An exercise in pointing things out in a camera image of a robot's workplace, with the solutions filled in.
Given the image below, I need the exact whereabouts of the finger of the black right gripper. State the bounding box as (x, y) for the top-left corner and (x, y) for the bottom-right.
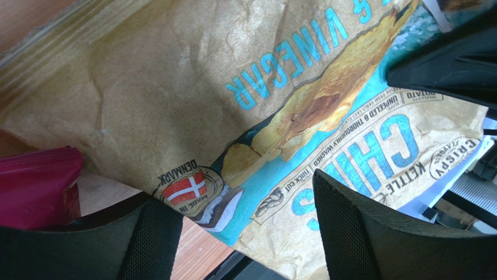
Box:
(386, 7), (496, 110)

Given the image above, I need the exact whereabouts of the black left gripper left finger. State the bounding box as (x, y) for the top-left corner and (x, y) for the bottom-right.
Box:
(1, 193), (183, 279)

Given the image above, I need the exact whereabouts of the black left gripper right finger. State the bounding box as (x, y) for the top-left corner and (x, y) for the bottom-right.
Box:
(313, 170), (496, 279)

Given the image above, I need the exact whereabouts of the tan kettle chips bag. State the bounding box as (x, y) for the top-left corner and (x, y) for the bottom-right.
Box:
(1, 1), (488, 279)

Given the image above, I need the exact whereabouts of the pink Real chips bag left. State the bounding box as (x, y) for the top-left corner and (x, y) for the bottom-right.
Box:
(1, 146), (83, 230)

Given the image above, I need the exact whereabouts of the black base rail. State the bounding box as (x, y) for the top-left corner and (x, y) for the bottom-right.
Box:
(204, 116), (497, 280)

